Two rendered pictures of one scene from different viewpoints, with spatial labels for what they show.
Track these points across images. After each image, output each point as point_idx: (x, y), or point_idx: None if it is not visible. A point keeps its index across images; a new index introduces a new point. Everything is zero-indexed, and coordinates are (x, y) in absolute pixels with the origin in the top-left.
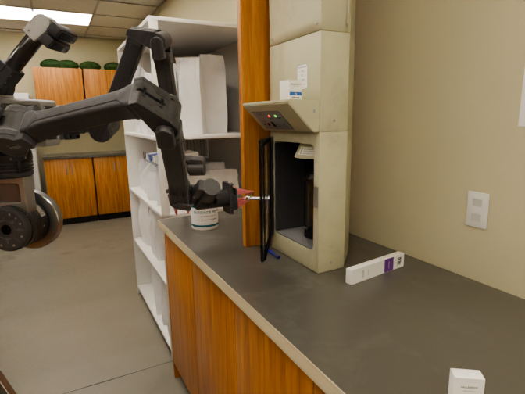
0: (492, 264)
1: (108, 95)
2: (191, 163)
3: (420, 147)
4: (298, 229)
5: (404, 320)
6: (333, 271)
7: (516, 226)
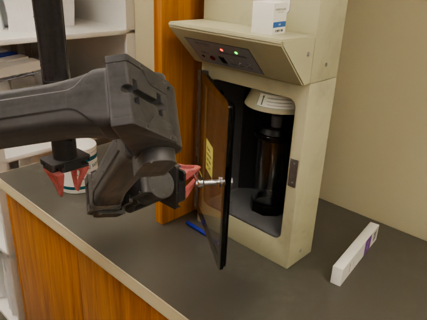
0: None
1: (45, 94)
2: None
3: (399, 86)
4: (235, 195)
5: None
6: (302, 261)
7: None
